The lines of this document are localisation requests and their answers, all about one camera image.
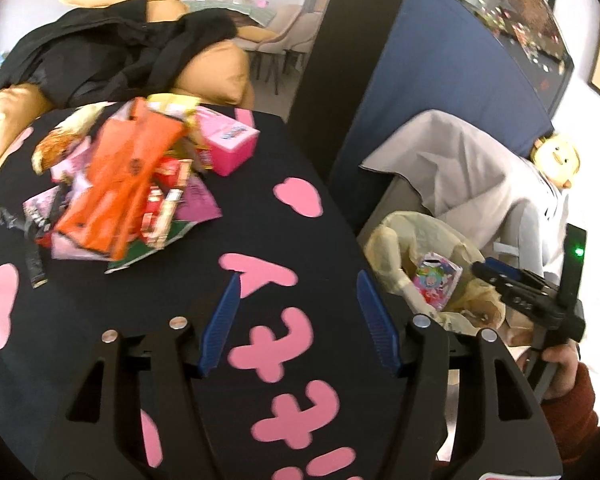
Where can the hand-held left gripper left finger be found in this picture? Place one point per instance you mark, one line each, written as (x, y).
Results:
(221, 322)

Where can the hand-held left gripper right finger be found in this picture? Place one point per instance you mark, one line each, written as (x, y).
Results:
(377, 325)

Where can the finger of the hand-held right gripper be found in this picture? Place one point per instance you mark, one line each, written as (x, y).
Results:
(492, 277)
(522, 275)

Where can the colourful cartoon packet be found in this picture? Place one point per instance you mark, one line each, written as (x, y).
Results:
(436, 280)

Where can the beige plastic bag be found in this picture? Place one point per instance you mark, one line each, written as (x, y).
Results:
(405, 230)

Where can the pile of snack wrappers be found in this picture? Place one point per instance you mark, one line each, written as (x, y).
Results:
(196, 201)

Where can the orange snack packet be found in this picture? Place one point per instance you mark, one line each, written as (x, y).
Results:
(120, 180)

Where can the person's right forearm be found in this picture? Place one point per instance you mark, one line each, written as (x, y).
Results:
(575, 415)

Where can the person's right hand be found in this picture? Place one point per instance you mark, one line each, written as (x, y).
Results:
(562, 365)

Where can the light grey garment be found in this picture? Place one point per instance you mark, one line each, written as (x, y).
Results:
(532, 220)

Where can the black pink-print tablecloth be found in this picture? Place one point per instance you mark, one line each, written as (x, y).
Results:
(280, 240)

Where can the beige grey cloth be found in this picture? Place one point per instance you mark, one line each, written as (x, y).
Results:
(455, 165)

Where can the yellow plush duck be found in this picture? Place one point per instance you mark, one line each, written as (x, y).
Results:
(556, 156)

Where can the pink cardboard box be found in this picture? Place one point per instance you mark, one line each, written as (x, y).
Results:
(230, 141)

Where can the blue partition panel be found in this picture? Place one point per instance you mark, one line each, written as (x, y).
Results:
(430, 85)

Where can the glass display cabinet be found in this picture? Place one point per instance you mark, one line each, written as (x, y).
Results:
(520, 10)

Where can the black jacket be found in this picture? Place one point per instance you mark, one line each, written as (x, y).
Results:
(105, 55)

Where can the beige chair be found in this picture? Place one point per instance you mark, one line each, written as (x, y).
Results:
(277, 30)
(305, 40)

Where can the mint table cover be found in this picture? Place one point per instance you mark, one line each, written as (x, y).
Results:
(230, 7)

